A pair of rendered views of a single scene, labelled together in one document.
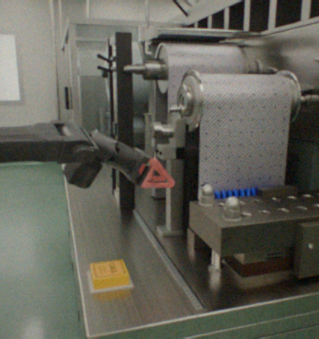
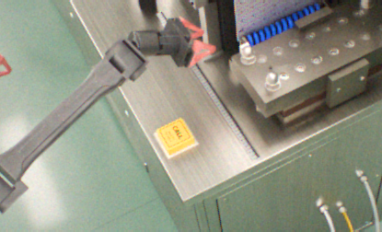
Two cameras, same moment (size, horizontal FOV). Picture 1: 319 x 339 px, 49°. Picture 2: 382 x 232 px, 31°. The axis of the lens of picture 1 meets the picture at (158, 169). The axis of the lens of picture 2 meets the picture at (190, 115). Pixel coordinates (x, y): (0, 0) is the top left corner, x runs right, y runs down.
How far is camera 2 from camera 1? 1.09 m
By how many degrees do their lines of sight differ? 43
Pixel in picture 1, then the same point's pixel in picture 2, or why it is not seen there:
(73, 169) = not seen: hidden behind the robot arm
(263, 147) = not seen: outside the picture
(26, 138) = (99, 93)
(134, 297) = (202, 155)
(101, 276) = (173, 145)
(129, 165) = (174, 52)
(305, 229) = (333, 82)
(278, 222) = (311, 81)
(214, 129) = not seen: outside the picture
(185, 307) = (243, 158)
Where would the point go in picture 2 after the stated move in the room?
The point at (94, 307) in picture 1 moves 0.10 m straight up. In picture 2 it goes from (177, 173) to (171, 151)
